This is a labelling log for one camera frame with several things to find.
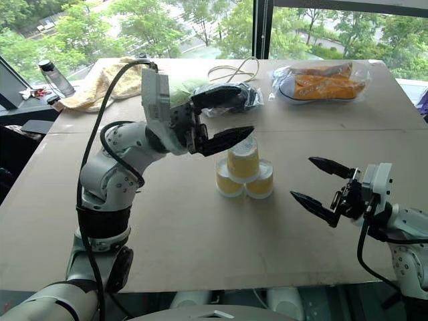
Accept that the long black left arm cable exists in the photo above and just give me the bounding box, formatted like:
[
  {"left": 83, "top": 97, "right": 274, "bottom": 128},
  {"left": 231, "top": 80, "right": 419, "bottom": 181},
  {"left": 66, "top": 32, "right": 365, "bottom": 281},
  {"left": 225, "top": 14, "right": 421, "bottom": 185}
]
[{"left": 76, "top": 59, "right": 158, "bottom": 321}]

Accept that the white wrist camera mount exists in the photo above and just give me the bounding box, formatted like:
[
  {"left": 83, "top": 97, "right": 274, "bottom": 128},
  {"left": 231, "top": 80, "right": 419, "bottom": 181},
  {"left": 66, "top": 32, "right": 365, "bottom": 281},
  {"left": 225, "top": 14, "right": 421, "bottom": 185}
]
[
  {"left": 140, "top": 68, "right": 189, "bottom": 156},
  {"left": 360, "top": 163, "right": 394, "bottom": 215}
]

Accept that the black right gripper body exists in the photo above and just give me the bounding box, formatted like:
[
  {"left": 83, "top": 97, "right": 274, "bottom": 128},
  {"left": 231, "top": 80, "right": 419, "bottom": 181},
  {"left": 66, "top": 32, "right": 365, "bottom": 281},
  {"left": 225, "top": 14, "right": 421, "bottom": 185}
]
[{"left": 330, "top": 168, "right": 369, "bottom": 221}]

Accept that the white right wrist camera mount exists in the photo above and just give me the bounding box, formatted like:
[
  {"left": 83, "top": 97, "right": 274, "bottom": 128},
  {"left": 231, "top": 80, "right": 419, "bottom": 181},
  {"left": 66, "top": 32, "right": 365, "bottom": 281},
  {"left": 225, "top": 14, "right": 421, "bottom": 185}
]
[{"left": 360, "top": 163, "right": 394, "bottom": 215}]

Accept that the yellow patterned cloth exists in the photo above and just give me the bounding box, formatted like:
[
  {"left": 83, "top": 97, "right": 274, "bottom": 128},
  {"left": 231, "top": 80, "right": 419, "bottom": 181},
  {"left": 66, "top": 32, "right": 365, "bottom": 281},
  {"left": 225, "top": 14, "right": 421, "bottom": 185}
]
[{"left": 52, "top": 57, "right": 158, "bottom": 113}]

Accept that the large orange snack pack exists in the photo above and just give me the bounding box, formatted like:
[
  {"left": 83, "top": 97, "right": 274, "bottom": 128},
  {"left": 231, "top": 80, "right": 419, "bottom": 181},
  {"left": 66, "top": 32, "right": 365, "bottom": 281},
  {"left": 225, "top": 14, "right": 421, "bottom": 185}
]
[{"left": 292, "top": 74, "right": 366, "bottom": 102}]

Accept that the purple cloth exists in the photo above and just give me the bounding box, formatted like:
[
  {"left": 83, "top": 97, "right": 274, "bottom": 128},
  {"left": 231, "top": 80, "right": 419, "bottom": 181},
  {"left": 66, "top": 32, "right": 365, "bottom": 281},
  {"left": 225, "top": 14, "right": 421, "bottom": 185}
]
[{"left": 415, "top": 86, "right": 428, "bottom": 117}]

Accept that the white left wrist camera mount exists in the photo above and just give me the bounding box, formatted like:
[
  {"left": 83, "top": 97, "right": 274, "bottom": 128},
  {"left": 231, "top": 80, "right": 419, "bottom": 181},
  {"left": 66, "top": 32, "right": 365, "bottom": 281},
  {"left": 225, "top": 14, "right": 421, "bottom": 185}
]
[{"left": 140, "top": 68, "right": 189, "bottom": 156}]

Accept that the small orange snack pack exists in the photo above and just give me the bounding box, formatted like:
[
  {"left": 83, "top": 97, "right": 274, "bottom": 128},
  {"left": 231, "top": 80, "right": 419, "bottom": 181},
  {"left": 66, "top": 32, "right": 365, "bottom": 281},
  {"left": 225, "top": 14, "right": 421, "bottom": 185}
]
[{"left": 289, "top": 62, "right": 354, "bottom": 78}]

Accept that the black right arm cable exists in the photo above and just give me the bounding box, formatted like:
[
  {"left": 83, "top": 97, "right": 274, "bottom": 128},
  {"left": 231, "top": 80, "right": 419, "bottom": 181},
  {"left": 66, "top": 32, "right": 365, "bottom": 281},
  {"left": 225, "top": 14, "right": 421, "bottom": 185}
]
[{"left": 356, "top": 213, "right": 428, "bottom": 294}]

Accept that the black item in plastic bag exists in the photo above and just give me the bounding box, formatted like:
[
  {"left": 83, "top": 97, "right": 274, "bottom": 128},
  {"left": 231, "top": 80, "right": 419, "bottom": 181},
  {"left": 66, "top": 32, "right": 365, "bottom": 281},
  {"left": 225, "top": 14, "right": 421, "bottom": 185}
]
[{"left": 192, "top": 82, "right": 265, "bottom": 118}]

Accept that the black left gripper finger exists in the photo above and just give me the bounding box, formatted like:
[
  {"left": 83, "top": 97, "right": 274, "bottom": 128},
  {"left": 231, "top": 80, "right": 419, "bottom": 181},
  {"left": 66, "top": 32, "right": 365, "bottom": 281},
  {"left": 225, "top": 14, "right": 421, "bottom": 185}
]
[
  {"left": 200, "top": 126, "right": 255, "bottom": 158},
  {"left": 191, "top": 85, "right": 249, "bottom": 110}
]

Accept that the yellow white paper cup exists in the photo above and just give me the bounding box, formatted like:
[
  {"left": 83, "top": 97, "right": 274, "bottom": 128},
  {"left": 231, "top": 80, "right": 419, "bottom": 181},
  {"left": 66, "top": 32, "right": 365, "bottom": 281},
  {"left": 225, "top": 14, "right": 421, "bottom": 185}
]
[
  {"left": 226, "top": 136, "right": 261, "bottom": 185},
  {"left": 215, "top": 158, "right": 245, "bottom": 199},
  {"left": 245, "top": 158, "right": 276, "bottom": 200}
]

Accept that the black side desk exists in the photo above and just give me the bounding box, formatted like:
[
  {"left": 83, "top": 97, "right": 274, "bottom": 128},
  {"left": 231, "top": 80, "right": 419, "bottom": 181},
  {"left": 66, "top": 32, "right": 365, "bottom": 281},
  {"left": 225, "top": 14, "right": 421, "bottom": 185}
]
[{"left": 0, "top": 96, "right": 65, "bottom": 205}]

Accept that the black window frame post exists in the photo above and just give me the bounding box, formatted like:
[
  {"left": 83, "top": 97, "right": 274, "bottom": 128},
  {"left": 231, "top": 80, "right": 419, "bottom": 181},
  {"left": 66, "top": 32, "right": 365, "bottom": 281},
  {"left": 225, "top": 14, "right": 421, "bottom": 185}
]
[{"left": 252, "top": 0, "right": 276, "bottom": 61}]

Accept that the light green bag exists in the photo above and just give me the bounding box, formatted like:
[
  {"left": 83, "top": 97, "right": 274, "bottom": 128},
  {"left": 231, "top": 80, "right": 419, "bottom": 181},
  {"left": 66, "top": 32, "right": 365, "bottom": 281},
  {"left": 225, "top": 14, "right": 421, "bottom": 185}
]
[{"left": 168, "top": 78, "right": 211, "bottom": 108}]

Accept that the clear water bottle black cap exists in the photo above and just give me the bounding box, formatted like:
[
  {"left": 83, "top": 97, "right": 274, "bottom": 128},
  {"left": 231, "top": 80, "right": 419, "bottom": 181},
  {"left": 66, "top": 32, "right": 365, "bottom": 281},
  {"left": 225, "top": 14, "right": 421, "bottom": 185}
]
[{"left": 37, "top": 59, "right": 77, "bottom": 99}]

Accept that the short black left arm cable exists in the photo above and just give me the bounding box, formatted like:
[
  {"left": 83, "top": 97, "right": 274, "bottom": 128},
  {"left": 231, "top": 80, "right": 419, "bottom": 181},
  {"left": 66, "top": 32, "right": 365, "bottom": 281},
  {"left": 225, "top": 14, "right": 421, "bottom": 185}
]
[{"left": 99, "top": 120, "right": 146, "bottom": 189}]

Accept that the clear plastic snack bag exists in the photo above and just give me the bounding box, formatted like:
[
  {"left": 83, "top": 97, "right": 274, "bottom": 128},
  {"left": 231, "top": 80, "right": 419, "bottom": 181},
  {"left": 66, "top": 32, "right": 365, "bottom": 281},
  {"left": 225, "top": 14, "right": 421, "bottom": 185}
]
[{"left": 268, "top": 61, "right": 372, "bottom": 106}]

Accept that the white rounded shape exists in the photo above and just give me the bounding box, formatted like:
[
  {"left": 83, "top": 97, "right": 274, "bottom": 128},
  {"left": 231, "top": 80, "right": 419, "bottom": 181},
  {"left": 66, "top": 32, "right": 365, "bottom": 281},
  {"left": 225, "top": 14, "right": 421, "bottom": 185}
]
[
  {"left": 169, "top": 289, "right": 212, "bottom": 310},
  {"left": 266, "top": 286, "right": 306, "bottom": 321}
]

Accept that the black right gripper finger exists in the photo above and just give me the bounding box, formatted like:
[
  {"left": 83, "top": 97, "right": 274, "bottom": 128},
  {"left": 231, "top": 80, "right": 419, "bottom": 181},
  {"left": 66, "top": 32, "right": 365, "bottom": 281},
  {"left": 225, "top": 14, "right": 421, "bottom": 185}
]
[
  {"left": 308, "top": 156, "right": 357, "bottom": 180},
  {"left": 289, "top": 190, "right": 342, "bottom": 229}
]

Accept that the beige cord loop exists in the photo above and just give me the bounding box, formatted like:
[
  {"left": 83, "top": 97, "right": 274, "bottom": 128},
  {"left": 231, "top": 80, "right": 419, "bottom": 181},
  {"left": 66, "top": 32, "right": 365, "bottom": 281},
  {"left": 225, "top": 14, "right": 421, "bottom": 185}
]
[{"left": 207, "top": 56, "right": 261, "bottom": 84}]

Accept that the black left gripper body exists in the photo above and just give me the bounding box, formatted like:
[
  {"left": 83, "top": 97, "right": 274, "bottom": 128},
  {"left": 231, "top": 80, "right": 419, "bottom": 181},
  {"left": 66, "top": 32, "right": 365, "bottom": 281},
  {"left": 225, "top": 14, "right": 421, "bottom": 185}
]
[{"left": 169, "top": 102, "right": 211, "bottom": 156}]

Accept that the grey robot torso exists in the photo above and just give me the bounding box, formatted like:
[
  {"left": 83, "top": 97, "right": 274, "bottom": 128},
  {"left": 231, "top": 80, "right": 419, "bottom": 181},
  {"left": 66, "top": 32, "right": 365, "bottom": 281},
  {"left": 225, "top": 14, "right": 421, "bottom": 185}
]
[{"left": 129, "top": 303, "right": 299, "bottom": 321}]

